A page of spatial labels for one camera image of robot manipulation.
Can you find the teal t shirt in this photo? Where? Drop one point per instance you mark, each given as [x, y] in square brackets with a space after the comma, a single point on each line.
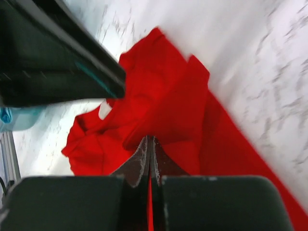
[6, 115]

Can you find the bright red t shirt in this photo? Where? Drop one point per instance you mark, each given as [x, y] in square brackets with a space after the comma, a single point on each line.
[167, 97]

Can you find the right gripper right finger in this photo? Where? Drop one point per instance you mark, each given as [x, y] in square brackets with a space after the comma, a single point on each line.
[162, 164]

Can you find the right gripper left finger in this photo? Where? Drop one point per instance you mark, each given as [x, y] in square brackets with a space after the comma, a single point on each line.
[136, 169]

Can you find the translucent blue plastic bin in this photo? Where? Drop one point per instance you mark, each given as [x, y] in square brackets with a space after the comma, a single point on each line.
[23, 118]

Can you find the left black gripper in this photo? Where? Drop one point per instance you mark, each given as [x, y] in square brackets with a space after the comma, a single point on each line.
[47, 56]

